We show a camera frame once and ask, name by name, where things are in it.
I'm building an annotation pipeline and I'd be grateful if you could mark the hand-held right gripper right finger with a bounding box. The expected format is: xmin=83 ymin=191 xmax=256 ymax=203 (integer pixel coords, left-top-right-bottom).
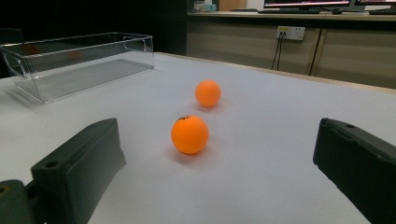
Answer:
xmin=312 ymin=117 xmax=396 ymax=224

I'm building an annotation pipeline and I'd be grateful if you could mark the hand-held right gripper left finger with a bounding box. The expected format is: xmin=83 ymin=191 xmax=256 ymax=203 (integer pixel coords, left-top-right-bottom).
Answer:
xmin=30 ymin=117 xmax=127 ymax=224

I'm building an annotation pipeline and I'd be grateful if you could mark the clear plastic box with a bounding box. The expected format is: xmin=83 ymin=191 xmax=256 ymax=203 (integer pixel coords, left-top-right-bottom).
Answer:
xmin=0 ymin=32 xmax=156 ymax=104

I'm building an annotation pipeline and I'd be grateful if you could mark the orange table tennis ball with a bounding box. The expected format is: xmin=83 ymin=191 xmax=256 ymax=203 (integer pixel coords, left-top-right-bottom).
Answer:
xmin=170 ymin=115 xmax=210 ymax=156
xmin=194 ymin=79 xmax=222 ymax=108

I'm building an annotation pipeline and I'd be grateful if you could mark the black keyboard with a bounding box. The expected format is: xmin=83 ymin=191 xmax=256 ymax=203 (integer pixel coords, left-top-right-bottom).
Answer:
xmin=368 ymin=7 xmax=396 ymax=16
xmin=257 ymin=7 xmax=323 ymax=15

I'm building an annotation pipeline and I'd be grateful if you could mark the computer monitor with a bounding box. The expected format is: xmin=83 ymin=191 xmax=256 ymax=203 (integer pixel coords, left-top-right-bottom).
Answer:
xmin=354 ymin=0 xmax=396 ymax=7

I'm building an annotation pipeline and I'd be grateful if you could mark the beige wooden cabinet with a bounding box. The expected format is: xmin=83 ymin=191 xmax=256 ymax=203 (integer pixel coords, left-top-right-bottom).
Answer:
xmin=186 ymin=11 xmax=396 ymax=91

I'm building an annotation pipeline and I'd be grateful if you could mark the tissue pack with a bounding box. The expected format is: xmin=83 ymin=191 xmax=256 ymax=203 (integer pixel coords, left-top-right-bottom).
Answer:
xmin=193 ymin=0 xmax=218 ymax=13

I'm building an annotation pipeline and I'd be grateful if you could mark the black power cable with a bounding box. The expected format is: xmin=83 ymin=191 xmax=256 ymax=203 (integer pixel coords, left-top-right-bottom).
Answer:
xmin=270 ymin=32 xmax=284 ymax=71
xmin=277 ymin=32 xmax=286 ymax=72

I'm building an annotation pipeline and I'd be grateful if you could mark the white wall socket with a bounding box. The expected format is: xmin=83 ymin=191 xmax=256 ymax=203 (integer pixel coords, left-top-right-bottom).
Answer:
xmin=276 ymin=25 xmax=306 ymax=41

